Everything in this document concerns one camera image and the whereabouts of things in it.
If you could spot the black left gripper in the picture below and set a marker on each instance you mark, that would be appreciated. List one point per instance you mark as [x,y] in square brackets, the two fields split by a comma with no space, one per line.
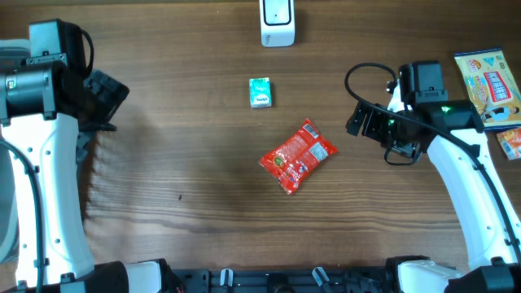
[110,91]

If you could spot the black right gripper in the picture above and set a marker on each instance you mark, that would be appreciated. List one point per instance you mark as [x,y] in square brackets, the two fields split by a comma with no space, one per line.
[371,128]

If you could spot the red snack bag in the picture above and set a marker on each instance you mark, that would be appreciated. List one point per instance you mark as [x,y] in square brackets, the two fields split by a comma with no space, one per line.
[294,160]

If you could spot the teal tissue pack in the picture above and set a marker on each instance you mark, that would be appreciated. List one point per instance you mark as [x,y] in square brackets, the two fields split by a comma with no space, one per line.
[260,92]

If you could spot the beige wet wipes pack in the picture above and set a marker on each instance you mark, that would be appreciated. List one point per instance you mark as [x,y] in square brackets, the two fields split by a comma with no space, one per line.
[491,87]

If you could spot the orange tissue pack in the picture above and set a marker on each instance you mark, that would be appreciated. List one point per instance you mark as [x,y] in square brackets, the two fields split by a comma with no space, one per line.
[510,141]

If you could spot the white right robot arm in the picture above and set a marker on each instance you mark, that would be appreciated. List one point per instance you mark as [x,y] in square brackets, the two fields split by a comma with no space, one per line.
[421,119]

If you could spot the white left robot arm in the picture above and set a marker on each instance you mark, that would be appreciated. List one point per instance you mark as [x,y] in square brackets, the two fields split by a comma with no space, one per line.
[47,102]

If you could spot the white barcode scanner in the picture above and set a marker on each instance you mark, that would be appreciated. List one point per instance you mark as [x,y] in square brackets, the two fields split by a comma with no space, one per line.
[277,23]

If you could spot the grey plastic shopping basket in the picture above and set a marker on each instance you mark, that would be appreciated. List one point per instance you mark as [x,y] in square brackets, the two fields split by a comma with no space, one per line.
[13,53]

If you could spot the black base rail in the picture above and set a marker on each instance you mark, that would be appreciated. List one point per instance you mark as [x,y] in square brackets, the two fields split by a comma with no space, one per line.
[319,279]

